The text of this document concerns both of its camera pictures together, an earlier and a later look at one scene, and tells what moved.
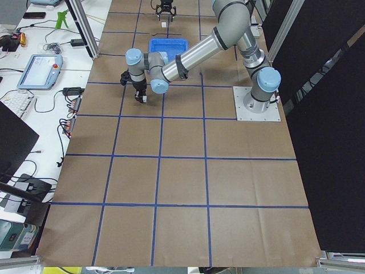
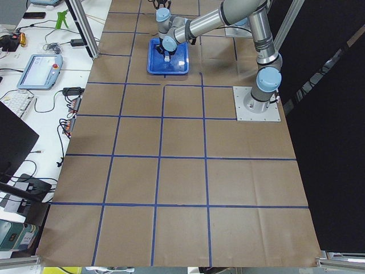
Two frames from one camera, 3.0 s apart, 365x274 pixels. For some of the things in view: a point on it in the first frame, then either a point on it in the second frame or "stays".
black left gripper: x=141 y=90 -> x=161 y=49
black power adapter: x=77 y=42 stays
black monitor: x=17 y=138 stays
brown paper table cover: x=175 y=181 stays
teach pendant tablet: x=41 y=72 stays
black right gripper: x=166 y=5 -> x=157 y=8
